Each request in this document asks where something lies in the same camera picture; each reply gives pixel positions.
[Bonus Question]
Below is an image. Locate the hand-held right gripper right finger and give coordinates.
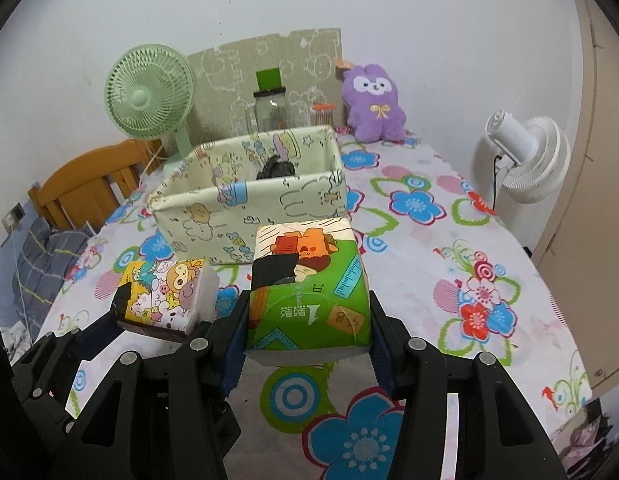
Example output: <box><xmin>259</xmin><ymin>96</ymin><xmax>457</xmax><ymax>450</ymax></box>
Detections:
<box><xmin>369</xmin><ymin>291</ymin><xmax>557</xmax><ymax>480</ymax></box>

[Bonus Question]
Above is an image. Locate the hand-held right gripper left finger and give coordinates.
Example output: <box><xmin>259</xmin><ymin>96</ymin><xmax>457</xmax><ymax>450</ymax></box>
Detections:
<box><xmin>60</xmin><ymin>291</ymin><xmax>253</xmax><ymax>480</ymax></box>

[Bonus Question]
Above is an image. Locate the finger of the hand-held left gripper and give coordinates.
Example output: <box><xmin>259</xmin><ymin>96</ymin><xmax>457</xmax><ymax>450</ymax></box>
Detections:
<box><xmin>74</xmin><ymin>284</ymin><xmax>133</xmax><ymax>363</ymax></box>
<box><xmin>202</xmin><ymin>390</ymin><xmax>243</xmax><ymax>461</ymax></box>

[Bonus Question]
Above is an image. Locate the cartoon animal tissue pack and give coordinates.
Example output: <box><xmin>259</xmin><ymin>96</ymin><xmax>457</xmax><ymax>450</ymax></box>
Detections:
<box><xmin>114</xmin><ymin>258</ymin><xmax>220</xmax><ymax>343</ymax></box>

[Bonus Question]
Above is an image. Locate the green tissue pack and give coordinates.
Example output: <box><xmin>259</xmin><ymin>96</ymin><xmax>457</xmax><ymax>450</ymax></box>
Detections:
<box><xmin>244</xmin><ymin>217</ymin><xmax>373</xmax><ymax>363</ymax></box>

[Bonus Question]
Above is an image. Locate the yellow fabric storage box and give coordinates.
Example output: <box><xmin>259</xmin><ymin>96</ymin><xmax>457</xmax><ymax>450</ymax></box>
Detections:
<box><xmin>150</xmin><ymin>125</ymin><xmax>347</xmax><ymax>266</ymax></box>

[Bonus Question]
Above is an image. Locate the floral tablecloth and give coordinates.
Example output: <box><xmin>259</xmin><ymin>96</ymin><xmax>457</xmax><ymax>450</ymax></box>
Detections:
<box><xmin>10</xmin><ymin>127</ymin><xmax>597</xmax><ymax>480</ymax></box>

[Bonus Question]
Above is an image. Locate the grey plaid bedding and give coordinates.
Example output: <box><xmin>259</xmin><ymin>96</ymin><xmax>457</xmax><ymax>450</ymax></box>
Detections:
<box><xmin>0</xmin><ymin>215</ymin><xmax>90</xmax><ymax>361</ymax></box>

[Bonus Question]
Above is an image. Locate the wooden chair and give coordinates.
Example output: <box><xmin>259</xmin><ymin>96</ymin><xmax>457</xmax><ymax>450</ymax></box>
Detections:
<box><xmin>28</xmin><ymin>139</ymin><xmax>165</xmax><ymax>233</ymax></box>

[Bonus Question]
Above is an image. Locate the black object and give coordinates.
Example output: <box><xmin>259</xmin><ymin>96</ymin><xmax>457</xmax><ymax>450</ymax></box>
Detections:
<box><xmin>257</xmin><ymin>155</ymin><xmax>296</xmax><ymax>181</ymax></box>

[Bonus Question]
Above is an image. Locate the dark patterned cloth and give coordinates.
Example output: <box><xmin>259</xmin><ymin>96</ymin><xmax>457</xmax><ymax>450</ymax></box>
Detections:
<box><xmin>552</xmin><ymin>395</ymin><xmax>619</xmax><ymax>480</ymax></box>

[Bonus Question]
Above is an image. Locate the green desk fan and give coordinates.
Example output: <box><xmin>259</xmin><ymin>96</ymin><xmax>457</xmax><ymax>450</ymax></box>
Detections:
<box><xmin>106</xmin><ymin>44</ymin><xmax>195</xmax><ymax>166</ymax></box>

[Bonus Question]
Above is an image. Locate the glass jar mug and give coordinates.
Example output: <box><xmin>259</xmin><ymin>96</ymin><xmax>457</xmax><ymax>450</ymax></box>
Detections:
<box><xmin>246</xmin><ymin>87</ymin><xmax>290</xmax><ymax>133</ymax></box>

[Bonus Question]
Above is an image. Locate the purple plush rabbit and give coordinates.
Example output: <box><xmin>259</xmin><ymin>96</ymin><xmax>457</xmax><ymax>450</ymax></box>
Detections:
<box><xmin>339</xmin><ymin>62</ymin><xmax>407</xmax><ymax>143</ymax></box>

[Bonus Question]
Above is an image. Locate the cotton swab container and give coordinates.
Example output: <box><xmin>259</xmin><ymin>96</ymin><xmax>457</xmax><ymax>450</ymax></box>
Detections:
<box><xmin>312</xmin><ymin>102</ymin><xmax>336</xmax><ymax>127</ymax></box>

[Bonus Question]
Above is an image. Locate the white standing fan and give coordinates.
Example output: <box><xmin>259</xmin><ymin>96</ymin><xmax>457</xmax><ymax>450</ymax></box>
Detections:
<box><xmin>484</xmin><ymin>109</ymin><xmax>571</xmax><ymax>206</ymax></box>

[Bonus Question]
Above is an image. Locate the beige wardrobe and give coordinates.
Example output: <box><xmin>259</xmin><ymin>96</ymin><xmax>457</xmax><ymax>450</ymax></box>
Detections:
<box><xmin>532</xmin><ymin>0</ymin><xmax>619</xmax><ymax>391</ymax></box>

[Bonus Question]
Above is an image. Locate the green plastic cup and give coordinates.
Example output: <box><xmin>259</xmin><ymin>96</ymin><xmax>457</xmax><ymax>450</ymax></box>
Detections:
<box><xmin>256</xmin><ymin>66</ymin><xmax>284</xmax><ymax>93</ymax></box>

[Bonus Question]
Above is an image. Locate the green patterned cardboard sheet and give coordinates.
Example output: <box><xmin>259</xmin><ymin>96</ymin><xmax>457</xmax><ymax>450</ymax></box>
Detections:
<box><xmin>187</xmin><ymin>27</ymin><xmax>343</xmax><ymax>138</ymax></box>

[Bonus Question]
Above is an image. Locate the wall socket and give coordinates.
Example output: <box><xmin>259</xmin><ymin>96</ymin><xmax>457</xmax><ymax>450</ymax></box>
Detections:
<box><xmin>2</xmin><ymin>202</ymin><xmax>25</xmax><ymax>231</ymax></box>

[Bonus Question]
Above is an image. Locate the white fan cable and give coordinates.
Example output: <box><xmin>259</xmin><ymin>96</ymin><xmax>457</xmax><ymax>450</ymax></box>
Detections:
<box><xmin>140</xmin><ymin>137</ymin><xmax>166</xmax><ymax>176</ymax></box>

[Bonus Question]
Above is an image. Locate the black fan cable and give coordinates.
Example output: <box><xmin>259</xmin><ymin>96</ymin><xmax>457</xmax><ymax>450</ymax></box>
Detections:
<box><xmin>491</xmin><ymin>155</ymin><xmax>505</xmax><ymax>211</ymax></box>

